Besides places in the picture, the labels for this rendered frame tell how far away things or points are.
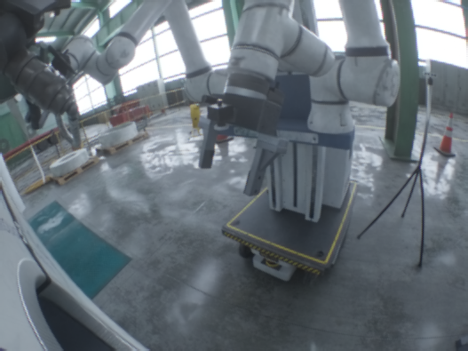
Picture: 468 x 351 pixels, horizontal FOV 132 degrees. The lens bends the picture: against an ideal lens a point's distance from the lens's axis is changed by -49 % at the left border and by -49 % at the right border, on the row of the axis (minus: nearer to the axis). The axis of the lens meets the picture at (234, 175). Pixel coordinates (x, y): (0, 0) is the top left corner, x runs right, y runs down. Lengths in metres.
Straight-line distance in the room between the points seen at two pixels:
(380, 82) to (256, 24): 0.40
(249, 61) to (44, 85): 0.31
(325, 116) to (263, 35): 0.48
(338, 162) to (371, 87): 0.65
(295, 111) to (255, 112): 0.67
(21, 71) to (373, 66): 0.75
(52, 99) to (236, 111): 0.29
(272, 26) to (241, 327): 1.27
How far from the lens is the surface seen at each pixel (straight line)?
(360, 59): 0.65
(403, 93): 3.10
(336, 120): 0.76
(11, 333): 0.17
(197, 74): 1.05
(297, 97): 0.96
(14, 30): 0.36
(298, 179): 1.20
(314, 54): 0.43
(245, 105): 0.33
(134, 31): 0.70
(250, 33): 0.35
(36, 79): 0.35
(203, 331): 1.28
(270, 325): 1.23
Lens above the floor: 1.16
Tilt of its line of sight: 27 degrees down
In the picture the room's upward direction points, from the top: 10 degrees counter-clockwise
